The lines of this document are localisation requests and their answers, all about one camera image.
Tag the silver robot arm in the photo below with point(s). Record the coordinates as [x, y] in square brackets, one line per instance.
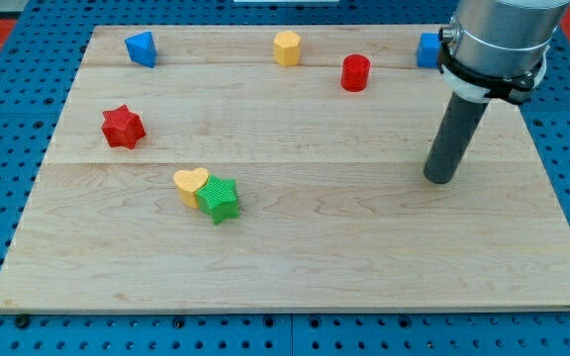
[496, 49]

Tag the green star block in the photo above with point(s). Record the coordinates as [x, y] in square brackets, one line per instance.
[218, 199]

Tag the red star block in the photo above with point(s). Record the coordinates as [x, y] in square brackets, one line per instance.
[122, 127]

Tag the wooden board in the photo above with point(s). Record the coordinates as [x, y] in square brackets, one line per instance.
[335, 214]

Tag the yellow heart block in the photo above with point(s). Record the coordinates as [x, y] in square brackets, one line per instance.
[188, 183]

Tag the red cylinder block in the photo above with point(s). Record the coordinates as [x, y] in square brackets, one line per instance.
[355, 71]

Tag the yellow hexagon block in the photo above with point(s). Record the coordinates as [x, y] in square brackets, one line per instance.
[287, 48]

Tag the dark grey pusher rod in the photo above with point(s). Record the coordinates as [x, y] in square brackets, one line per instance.
[459, 123]

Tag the blue cube block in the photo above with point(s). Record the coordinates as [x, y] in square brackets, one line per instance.
[427, 50]

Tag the blue triangle block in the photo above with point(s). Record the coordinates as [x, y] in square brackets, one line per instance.
[141, 49]

